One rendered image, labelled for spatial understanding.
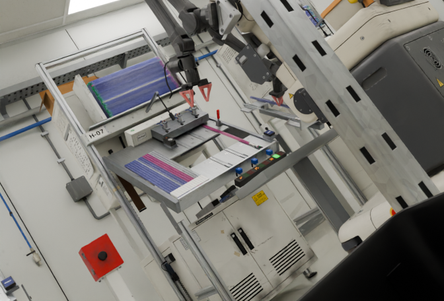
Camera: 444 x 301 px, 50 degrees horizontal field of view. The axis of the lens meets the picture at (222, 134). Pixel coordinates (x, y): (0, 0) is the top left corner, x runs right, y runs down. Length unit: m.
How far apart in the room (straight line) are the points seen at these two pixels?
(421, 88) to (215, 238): 1.48
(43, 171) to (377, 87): 3.25
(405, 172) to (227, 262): 2.21
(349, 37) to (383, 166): 1.14
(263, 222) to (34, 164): 2.24
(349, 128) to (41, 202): 3.85
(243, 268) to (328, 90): 2.24
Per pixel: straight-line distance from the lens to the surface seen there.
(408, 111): 1.52
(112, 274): 2.23
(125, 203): 2.71
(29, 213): 4.15
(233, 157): 2.51
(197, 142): 2.71
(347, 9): 1.71
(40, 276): 4.05
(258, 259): 2.67
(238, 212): 2.69
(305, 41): 0.43
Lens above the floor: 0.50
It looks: 9 degrees up
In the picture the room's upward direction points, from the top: 34 degrees counter-clockwise
